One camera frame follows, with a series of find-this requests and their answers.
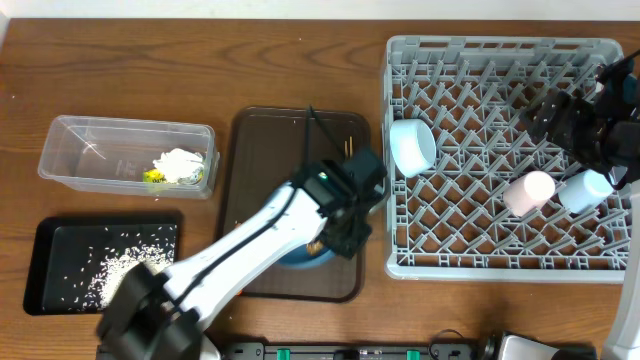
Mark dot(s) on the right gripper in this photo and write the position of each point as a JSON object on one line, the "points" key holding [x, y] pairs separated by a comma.
{"points": [[576, 111]]}

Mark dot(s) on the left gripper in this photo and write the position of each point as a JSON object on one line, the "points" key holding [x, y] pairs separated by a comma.
{"points": [[352, 248]]}

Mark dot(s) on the blue plate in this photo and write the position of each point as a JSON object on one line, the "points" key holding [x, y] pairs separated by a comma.
{"points": [[299, 258]]}

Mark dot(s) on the light blue cup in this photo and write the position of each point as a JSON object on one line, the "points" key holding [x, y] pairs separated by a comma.
{"points": [[584, 191]]}

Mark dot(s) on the pink cup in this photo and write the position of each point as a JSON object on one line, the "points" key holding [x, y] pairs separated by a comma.
{"points": [[530, 191]]}

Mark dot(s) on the light blue bowl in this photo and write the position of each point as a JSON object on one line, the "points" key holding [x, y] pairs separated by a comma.
{"points": [[413, 146]]}

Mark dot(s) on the white tissue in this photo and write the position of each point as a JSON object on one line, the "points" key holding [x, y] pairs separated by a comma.
{"points": [[179, 166]]}

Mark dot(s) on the green foil wrapper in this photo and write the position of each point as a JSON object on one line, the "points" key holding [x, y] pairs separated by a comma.
{"points": [[155, 176]]}

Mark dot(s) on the white rice pile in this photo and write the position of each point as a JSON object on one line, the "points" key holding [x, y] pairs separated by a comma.
{"points": [[98, 258]]}

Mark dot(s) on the brown mushroom piece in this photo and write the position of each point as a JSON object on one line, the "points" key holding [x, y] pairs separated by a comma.
{"points": [[314, 248]]}

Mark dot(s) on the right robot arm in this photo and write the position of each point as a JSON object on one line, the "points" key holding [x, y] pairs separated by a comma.
{"points": [[617, 101]]}

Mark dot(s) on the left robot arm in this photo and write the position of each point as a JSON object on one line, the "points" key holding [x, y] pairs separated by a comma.
{"points": [[165, 315]]}

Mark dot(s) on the grey dishwasher rack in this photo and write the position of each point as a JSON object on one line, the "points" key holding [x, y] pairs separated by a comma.
{"points": [[450, 222]]}

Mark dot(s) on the black waste tray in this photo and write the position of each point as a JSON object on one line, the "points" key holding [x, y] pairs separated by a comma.
{"points": [[46, 256]]}

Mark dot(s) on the dark brown serving tray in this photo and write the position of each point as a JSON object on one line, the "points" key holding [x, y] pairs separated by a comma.
{"points": [[266, 148]]}

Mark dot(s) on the clear plastic bin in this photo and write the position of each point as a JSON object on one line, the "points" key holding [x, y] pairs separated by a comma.
{"points": [[111, 155]]}

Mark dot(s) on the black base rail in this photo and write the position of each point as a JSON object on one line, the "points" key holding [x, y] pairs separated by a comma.
{"points": [[259, 351]]}

